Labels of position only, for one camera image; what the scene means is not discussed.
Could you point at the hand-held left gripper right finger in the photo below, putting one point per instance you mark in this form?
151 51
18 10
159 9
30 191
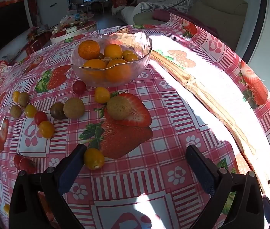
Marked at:
203 170

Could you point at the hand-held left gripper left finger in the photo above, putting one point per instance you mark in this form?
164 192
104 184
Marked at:
70 171

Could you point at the yellow cherry tomato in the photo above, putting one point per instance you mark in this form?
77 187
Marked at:
46 129
94 158
30 111
15 96
102 95

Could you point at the clear glass bowl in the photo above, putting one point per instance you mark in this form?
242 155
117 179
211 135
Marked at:
139 45

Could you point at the red cherry tomato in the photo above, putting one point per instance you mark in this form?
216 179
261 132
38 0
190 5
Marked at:
79 87
17 160
28 165
40 117

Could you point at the dark brown cherry tomato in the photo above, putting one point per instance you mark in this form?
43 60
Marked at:
56 111

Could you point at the brown longan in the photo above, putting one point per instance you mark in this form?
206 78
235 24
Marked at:
74 108
15 111
118 108
24 99

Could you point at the long wooden strip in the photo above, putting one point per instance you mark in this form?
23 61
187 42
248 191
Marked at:
209 95

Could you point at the small kumquat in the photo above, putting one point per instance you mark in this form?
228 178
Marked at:
126 52
131 57

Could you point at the low cabinet with red decor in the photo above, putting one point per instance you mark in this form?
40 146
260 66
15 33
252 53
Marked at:
38 39

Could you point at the round white coffee table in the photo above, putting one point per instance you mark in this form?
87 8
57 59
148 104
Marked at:
75 29

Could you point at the black television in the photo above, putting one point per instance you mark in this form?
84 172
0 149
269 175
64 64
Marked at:
3 28

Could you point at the beige armchair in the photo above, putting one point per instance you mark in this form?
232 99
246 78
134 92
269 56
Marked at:
218 12

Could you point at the maroon cloth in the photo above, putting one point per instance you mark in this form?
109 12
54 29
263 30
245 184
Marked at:
161 15

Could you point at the thin black pole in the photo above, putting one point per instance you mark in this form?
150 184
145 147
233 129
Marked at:
187 0

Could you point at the red cushion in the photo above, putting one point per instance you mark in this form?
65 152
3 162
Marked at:
119 0

